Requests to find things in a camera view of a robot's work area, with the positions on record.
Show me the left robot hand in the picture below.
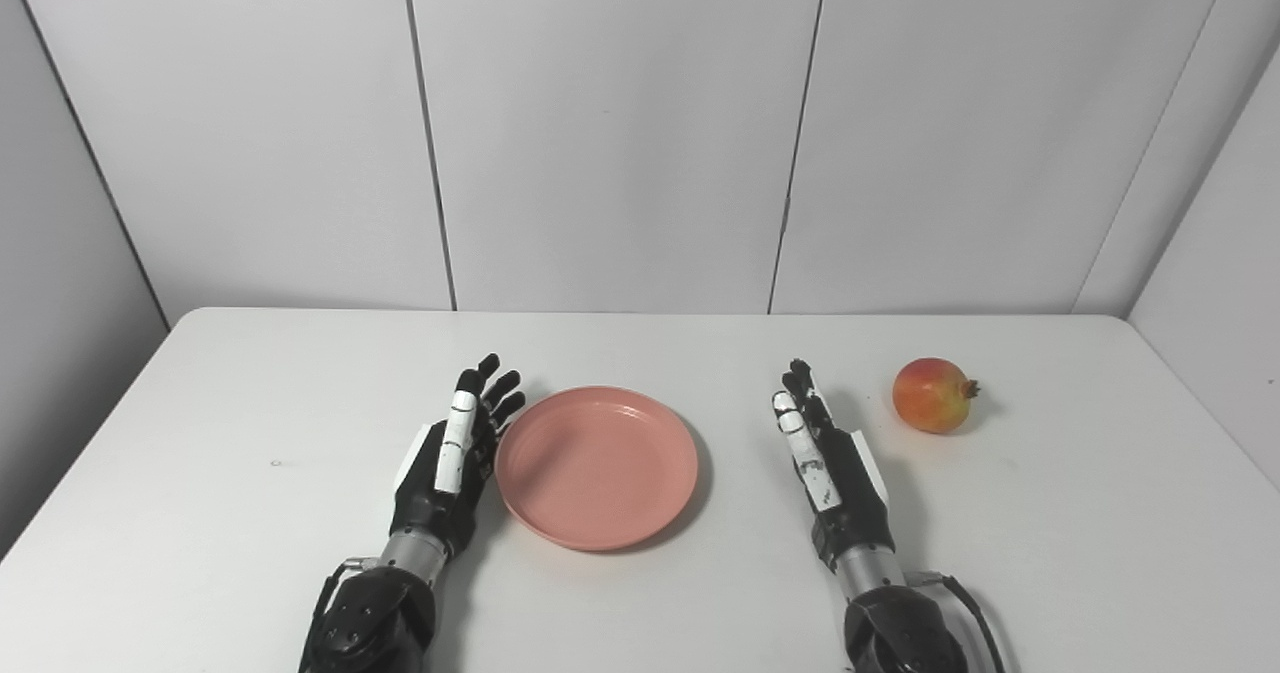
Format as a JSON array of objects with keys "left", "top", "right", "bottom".
[{"left": 388, "top": 353, "right": 527, "bottom": 557}]

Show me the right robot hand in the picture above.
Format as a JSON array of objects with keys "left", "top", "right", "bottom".
[{"left": 771, "top": 358, "right": 896, "bottom": 573}]

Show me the red yellow pomegranate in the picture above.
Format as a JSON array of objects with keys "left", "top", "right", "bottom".
[{"left": 892, "top": 357, "right": 981, "bottom": 435}]

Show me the pink plate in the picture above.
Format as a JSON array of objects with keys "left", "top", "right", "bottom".
[{"left": 494, "top": 385, "right": 700, "bottom": 553}]

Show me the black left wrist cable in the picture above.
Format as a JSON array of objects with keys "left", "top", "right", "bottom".
[{"left": 305, "top": 556, "right": 381, "bottom": 654}]

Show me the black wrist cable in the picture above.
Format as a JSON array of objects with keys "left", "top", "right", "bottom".
[
  {"left": 305, "top": 556, "right": 381, "bottom": 654},
  {"left": 905, "top": 571, "right": 1007, "bottom": 673}
]

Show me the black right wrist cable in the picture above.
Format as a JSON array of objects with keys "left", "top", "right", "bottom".
[{"left": 905, "top": 571, "right": 1007, "bottom": 673}]

